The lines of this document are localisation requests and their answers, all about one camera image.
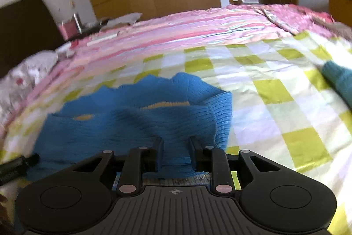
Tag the metal flask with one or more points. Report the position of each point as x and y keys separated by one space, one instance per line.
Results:
x=77 y=23

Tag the blue knitted sweater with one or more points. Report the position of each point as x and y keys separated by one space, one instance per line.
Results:
x=123 y=125

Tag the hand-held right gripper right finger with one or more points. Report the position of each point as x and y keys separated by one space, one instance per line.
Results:
x=193 y=153

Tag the dark wooden headboard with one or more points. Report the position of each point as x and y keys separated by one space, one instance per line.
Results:
x=24 y=28

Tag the teal folded cloth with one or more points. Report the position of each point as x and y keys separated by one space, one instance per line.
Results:
x=339 y=78

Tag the pink striped quilt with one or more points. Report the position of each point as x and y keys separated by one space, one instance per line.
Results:
x=192 y=28

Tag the yellow checked bedsheet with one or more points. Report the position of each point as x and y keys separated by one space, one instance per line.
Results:
x=275 y=91

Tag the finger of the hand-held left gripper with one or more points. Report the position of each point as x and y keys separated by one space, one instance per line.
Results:
x=16 y=167

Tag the grey dotted pillow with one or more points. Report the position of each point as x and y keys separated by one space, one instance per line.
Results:
x=24 y=72

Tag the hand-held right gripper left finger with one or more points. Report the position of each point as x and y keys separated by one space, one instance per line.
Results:
x=159 y=155

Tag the pink floral quilt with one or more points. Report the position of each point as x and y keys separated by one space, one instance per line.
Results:
x=297 y=17

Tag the grey folded cloth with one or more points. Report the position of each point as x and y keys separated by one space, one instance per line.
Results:
x=126 y=19

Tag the pink basket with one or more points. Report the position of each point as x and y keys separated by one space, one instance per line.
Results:
x=67 y=30

